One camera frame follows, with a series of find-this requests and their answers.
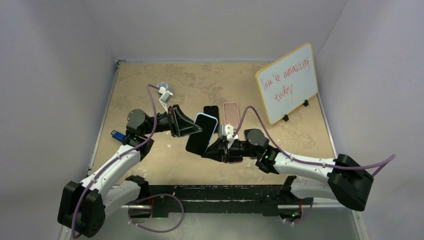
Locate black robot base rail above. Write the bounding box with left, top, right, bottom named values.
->
left=116, top=184, right=315, bottom=219

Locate black whiteboard stand foot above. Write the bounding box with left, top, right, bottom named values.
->
left=282, top=114, right=289, bottom=122

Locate white blue lidded jar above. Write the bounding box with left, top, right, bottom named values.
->
left=156, top=82, right=169, bottom=90

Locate phone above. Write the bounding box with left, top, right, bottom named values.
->
left=203, top=105, right=220, bottom=134
left=185, top=112, right=218, bottom=156

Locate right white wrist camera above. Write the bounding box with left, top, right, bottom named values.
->
left=218, top=124, right=235, bottom=142

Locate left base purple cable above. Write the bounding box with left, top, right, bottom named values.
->
left=127, top=193, right=185, bottom=233

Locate blue black stapler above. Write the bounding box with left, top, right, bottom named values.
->
left=110, top=130, right=126, bottom=143

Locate pink phone case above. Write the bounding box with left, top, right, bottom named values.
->
left=223, top=102, right=240, bottom=128

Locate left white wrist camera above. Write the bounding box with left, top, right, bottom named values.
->
left=158, top=86, right=174, bottom=111

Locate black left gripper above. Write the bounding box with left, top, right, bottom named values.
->
left=143, top=105, right=202, bottom=138

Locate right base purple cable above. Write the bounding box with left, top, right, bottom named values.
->
left=282, top=198, right=316, bottom=226

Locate yellow framed whiteboard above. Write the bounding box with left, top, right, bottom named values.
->
left=255, top=42, right=318, bottom=125

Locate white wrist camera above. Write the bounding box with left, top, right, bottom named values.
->
left=158, top=86, right=174, bottom=111
left=218, top=124, right=235, bottom=142

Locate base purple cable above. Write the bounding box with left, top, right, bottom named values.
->
left=127, top=193, right=185, bottom=233
left=282, top=198, right=316, bottom=226

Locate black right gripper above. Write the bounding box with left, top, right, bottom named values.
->
left=202, top=136, right=260, bottom=164

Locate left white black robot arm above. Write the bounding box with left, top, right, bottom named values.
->
left=57, top=104, right=202, bottom=238

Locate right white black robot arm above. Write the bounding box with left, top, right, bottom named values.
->
left=202, top=129, right=374, bottom=212

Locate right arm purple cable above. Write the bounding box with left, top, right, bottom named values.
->
left=233, top=105, right=397, bottom=178

